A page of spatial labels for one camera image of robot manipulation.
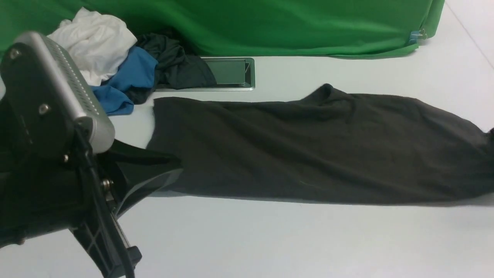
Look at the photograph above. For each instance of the blue crumpled garment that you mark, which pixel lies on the blue crumpled garment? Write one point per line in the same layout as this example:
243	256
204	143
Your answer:
136	72

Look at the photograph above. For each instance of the blue binder clip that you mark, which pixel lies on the blue binder clip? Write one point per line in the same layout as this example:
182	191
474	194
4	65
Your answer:
417	36

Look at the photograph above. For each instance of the dark gray long-sleeved shirt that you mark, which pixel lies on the dark gray long-sleeved shirt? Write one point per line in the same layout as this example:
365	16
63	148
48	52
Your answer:
330	147

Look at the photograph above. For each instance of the dark slate crumpled garment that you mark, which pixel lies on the dark slate crumpled garment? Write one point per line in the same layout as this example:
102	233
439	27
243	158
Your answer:
169	48

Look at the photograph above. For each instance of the white crumpled garment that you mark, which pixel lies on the white crumpled garment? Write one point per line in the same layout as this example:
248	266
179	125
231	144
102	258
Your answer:
97	43

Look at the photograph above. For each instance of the silver table cable hatch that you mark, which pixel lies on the silver table cable hatch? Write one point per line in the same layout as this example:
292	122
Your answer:
231	73

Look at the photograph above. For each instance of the green backdrop cloth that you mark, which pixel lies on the green backdrop cloth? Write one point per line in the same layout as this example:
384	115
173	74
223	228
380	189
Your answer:
342	28

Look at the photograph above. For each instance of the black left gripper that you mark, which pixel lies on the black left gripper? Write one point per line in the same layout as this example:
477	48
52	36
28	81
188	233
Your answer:
80	191

